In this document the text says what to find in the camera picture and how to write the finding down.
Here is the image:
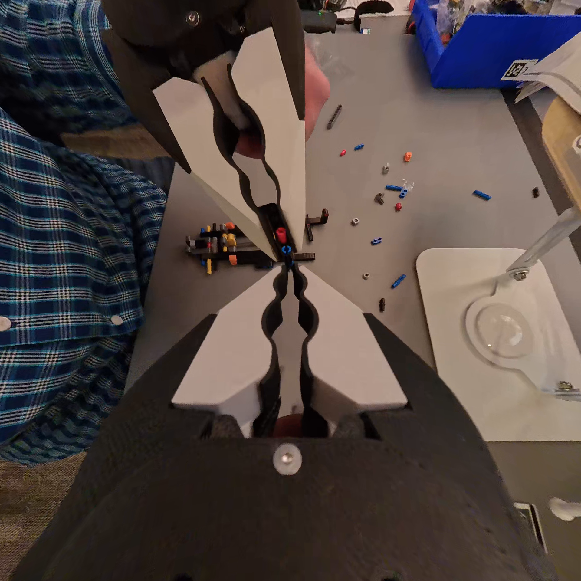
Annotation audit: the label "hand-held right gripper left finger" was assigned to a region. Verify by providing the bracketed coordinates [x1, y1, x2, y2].
[171, 267, 286, 437]

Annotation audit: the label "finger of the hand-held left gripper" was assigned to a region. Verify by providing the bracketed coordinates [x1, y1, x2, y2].
[152, 76, 278, 263]
[226, 26, 307, 255]

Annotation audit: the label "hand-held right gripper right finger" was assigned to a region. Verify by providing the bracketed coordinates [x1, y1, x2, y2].
[294, 264, 408, 435]

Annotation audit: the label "black lego chassis assembly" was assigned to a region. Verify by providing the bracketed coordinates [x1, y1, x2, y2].
[185, 222, 317, 276]

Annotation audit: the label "black lego liftarm blue pin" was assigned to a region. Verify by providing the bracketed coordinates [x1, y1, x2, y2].
[258, 202, 298, 266]

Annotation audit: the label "clear bags of lego parts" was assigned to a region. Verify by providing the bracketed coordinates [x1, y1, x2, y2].
[436, 0, 509, 28]

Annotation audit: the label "black electronic device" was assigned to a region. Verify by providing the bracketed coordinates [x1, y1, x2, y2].
[300, 8, 337, 33]

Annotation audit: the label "person's plaid shirt torso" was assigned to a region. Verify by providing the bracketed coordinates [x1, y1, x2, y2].
[0, 107, 169, 466]

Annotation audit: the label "blue storage bin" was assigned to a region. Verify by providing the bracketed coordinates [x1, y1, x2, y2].
[414, 0, 581, 90]

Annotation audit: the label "black strap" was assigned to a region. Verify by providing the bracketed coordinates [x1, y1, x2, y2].
[353, 0, 396, 20]

